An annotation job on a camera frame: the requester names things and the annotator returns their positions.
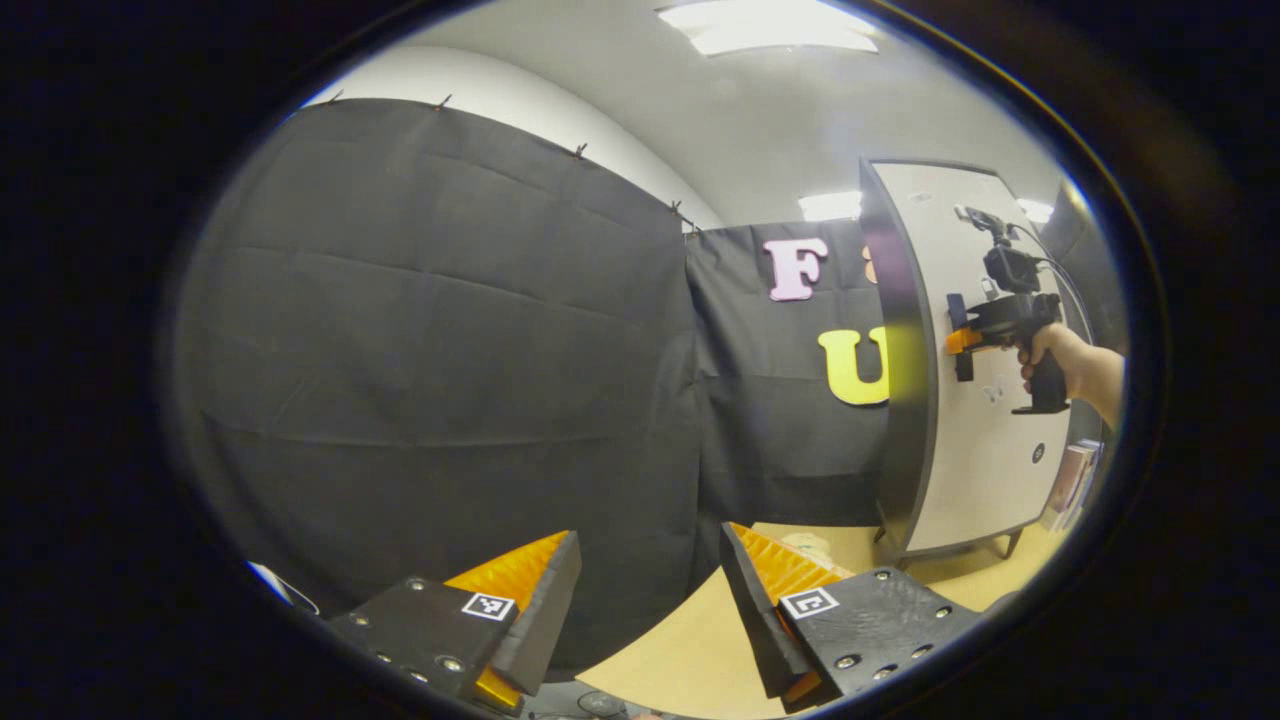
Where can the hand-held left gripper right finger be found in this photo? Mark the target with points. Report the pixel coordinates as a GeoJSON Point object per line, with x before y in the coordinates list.
{"type": "Point", "coordinates": [755, 620]}

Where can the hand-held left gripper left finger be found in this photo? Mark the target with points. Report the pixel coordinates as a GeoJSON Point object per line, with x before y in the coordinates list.
{"type": "Point", "coordinates": [550, 620]}

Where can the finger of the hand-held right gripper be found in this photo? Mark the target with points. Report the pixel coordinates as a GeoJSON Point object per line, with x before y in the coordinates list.
{"type": "Point", "coordinates": [962, 341]}

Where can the dark grey cabinet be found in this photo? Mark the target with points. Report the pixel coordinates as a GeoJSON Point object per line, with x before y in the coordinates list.
{"type": "Point", "coordinates": [905, 400]}

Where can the light grey cabinet door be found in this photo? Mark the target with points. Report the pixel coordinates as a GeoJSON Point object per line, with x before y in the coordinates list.
{"type": "Point", "coordinates": [975, 470]}

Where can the blue-grey book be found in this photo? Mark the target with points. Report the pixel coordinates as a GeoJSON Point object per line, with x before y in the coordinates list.
{"type": "Point", "coordinates": [1090, 490]}

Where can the black backdrop cloth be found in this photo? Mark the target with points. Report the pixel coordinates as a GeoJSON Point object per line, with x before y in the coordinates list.
{"type": "Point", "coordinates": [450, 350]}

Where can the large ceiling light panel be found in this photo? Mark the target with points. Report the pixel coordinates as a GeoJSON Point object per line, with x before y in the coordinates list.
{"type": "Point", "coordinates": [770, 25]}

